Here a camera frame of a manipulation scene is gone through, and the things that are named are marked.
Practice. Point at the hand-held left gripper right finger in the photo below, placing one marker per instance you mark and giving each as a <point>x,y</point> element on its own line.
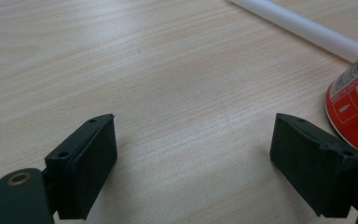
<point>310,161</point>

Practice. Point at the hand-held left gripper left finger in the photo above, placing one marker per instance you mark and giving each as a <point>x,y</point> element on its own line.
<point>84,168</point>

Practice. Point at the red soda can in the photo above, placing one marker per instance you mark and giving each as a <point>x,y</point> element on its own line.
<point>357,105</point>

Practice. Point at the white plastic tube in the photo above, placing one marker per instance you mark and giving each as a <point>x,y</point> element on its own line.
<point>301,26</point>

